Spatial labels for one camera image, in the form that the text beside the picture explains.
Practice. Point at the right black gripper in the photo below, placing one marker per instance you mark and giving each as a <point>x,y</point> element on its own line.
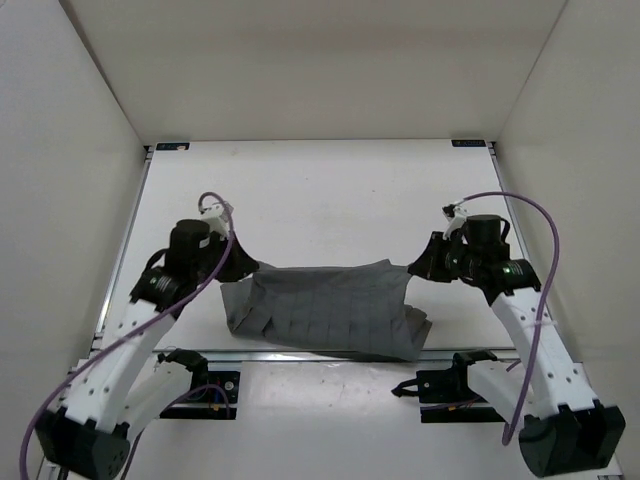
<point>429,264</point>

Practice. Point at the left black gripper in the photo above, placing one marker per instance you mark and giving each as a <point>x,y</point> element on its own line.
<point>241,263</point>

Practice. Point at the grey pleated skirt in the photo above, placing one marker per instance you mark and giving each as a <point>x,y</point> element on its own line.
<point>359,309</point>

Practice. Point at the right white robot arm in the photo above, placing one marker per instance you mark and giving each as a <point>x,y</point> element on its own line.
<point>561,424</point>

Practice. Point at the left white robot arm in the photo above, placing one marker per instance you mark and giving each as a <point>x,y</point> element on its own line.
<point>92,432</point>

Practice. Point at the right blue table label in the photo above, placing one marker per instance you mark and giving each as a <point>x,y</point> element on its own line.
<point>468,143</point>

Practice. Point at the blue table label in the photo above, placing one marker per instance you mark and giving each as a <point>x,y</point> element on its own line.
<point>172,146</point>
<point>468,143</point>

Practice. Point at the left blue table label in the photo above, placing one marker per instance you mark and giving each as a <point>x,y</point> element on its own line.
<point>172,146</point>

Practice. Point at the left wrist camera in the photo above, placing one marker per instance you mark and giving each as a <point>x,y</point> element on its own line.
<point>217,215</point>

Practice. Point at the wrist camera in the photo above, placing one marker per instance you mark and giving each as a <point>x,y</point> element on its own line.
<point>456,215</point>
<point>217,215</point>

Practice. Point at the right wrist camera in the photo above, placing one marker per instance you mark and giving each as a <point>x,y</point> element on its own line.
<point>456,215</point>

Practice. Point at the aluminium table rail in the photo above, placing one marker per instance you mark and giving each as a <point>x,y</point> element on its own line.
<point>235,356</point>

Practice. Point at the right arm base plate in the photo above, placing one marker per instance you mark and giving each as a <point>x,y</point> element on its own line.
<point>445,396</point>

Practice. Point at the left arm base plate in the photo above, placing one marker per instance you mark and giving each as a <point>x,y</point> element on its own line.
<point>216,399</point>

